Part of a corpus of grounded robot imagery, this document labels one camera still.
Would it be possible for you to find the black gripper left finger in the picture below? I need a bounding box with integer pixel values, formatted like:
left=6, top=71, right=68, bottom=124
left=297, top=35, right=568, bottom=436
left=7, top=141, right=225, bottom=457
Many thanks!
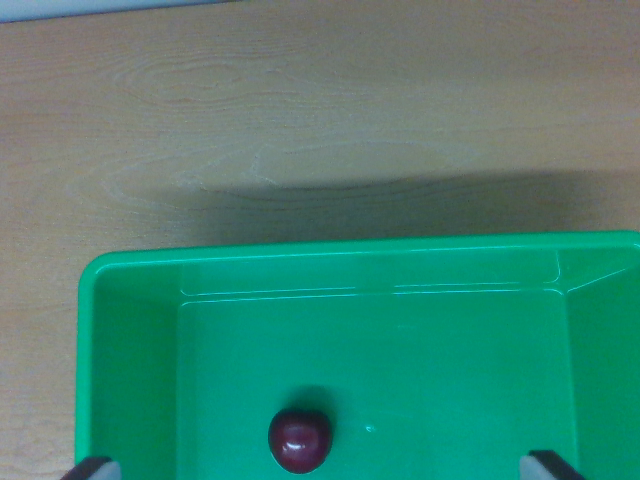
left=60, top=455, right=123, bottom=480

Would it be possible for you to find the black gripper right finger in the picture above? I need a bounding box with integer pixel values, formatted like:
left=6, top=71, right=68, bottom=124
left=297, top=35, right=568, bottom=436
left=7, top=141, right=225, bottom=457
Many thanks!
left=519, top=449, right=587, bottom=480

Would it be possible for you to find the dark red cherry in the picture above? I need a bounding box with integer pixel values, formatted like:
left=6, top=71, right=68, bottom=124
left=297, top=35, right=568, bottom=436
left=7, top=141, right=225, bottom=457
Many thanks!
left=268, top=407, right=334, bottom=475

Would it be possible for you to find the green plastic tray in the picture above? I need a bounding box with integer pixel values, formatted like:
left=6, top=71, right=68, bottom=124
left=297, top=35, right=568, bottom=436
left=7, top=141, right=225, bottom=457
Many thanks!
left=74, top=230, right=640, bottom=480

